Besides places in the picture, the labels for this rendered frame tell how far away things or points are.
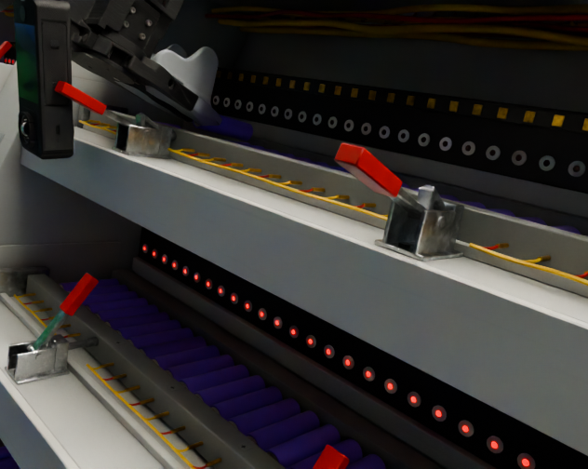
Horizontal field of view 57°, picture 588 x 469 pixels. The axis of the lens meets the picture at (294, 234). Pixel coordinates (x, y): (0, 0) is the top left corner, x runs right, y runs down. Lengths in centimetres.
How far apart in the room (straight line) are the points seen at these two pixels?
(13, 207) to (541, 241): 51
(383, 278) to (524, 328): 7
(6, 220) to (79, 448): 30
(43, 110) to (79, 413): 22
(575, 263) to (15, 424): 38
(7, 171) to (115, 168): 20
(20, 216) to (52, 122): 21
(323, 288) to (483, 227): 9
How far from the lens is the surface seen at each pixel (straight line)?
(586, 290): 27
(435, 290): 24
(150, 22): 47
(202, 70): 50
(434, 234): 27
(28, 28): 45
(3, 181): 62
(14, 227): 64
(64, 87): 43
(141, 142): 46
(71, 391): 47
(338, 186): 35
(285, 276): 30
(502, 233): 29
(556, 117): 43
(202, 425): 39
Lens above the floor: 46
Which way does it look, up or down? 4 degrees up
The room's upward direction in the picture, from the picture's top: 25 degrees clockwise
